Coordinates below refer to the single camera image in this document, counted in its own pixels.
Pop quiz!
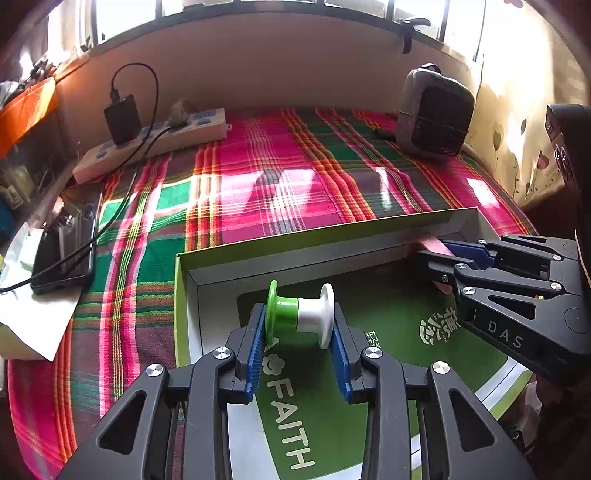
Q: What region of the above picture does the cream floral cloth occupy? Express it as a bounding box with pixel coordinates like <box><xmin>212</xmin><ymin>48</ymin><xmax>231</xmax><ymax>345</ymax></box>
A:
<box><xmin>471</xmin><ymin>46</ymin><xmax>578</xmax><ymax>208</ymax></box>

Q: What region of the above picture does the grey desk fan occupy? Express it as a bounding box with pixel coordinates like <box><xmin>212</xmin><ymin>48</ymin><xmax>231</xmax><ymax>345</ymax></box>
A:
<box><xmin>396</xmin><ymin>65</ymin><xmax>476</xmax><ymax>161</ymax></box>

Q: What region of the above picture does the black window hook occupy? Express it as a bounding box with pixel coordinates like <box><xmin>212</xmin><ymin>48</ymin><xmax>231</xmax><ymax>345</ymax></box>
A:
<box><xmin>394</xmin><ymin>17</ymin><xmax>432</xmax><ymax>55</ymax></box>

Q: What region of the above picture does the green cardboard box lid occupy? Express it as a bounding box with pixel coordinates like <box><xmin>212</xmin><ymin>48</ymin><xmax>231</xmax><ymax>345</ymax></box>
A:
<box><xmin>173</xmin><ymin>208</ymin><xmax>536</xmax><ymax>480</ymax></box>

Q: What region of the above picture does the black charger brick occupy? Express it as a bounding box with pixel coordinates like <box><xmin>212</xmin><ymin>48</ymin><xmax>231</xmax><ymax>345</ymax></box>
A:
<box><xmin>104</xmin><ymin>95</ymin><xmax>143</xmax><ymax>146</ymax></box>

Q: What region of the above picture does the window frame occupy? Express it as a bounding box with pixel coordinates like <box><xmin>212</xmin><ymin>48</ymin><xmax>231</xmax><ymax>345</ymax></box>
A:
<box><xmin>69</xmin><ymin>0</ymin><xmax>509</xmax><ymax>61</ymax></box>

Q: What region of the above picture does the pile of assorted clutter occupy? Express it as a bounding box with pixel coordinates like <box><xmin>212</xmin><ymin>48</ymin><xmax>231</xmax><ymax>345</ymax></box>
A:
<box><xmin>14</xmin><ymin>39</ymin><xmax>70</xmax><ymax>84</ymax></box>

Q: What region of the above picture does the green and white spool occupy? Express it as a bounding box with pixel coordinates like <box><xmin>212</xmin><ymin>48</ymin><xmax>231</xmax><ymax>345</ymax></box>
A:
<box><xmin>266</xmin><ymin>280</ymin><xmax>335</xmax><ymax>350</ymax></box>

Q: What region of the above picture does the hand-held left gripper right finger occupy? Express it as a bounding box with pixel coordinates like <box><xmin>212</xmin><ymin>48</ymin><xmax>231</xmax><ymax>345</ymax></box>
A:
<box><xmin>330</xmin><ymin>302</ymin><xmax>539</xmax><ymax>480</ymax></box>

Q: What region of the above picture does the black smartphone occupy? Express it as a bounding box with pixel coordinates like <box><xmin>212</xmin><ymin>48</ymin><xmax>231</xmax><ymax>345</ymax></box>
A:
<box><xmin>30</xmin><ymin>187</ymin><xmax>105</xmax><ymax>295</ymax></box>

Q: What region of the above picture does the white power strip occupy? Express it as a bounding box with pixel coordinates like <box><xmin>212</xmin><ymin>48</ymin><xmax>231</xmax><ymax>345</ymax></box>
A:
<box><xmin>71</xmin><ymin>107</ymin><xmax>229</xmax><ymax>184</ymax></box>

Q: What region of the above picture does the orange box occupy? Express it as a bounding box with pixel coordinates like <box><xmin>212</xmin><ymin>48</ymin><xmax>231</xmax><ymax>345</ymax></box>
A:
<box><xmin>0</xmin><ymin>76</ymin><xmax>61</xmax><ymax>158</ymax></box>

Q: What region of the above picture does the plaid blanket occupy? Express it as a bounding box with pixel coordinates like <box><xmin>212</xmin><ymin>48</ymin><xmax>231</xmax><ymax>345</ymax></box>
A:
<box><xmin>7</xmin><ymin>106</ymin><xmax>539</xmax><ymax>480</ymax></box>

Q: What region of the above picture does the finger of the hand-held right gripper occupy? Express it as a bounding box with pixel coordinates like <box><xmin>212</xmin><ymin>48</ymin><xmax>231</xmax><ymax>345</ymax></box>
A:
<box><xmin>412</xmin><ymin>250</ymin><xmax>578</xmax><ymax>321</ymax></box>
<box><xmin>441</xmin><ymin>234</ymin><xmax>578</xmax><ymax>280</ymax></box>

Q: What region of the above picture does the grey power plug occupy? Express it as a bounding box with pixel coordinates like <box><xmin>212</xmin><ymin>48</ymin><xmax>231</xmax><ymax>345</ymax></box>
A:
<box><xmin>167</xmin><ymin>99</ymin><xmax>191</xmax><ymax>129</ymax></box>

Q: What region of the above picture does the black charging cable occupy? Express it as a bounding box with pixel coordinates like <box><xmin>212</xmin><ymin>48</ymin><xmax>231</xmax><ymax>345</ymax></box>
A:
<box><xmin>0</xmin><ymin>63</ymin><xmax>190</xmax><ymax>294</ymax></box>

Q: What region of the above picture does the pink stapler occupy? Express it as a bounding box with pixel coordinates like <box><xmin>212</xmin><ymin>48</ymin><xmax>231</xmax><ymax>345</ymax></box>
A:
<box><xmin>409</xmin><ymin>234</ymin><xmax>455</xmax><ymax>296</ymax></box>

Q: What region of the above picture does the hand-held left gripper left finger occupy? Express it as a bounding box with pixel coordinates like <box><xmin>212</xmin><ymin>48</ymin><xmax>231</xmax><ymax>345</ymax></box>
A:
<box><xmin>55</xmin><ymin>302</ymin><xmax>269</xmax><ymax>480</ymax></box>

